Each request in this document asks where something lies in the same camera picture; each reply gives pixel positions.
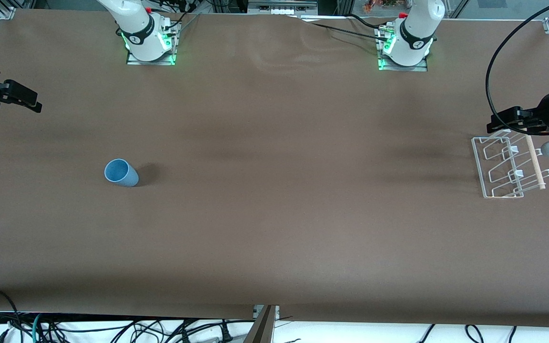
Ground light blue plastic cup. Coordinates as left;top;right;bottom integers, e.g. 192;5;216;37
104;159;139;187

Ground orange background items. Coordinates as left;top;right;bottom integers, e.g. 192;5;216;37
363;0;399;12

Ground brown table cover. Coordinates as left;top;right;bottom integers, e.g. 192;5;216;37
0;9;549;328

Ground white power strip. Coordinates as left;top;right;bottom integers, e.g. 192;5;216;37
247;0;319;16

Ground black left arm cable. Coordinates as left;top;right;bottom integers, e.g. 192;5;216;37
486;0;549;136

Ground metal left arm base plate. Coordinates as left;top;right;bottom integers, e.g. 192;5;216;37
376;24;429;72

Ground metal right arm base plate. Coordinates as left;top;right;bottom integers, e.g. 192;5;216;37
126;19;180;66

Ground metal frame bracket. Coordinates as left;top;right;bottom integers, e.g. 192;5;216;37
253;305;280;321

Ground dark frame beam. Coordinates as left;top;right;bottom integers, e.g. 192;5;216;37
244;305;276;343

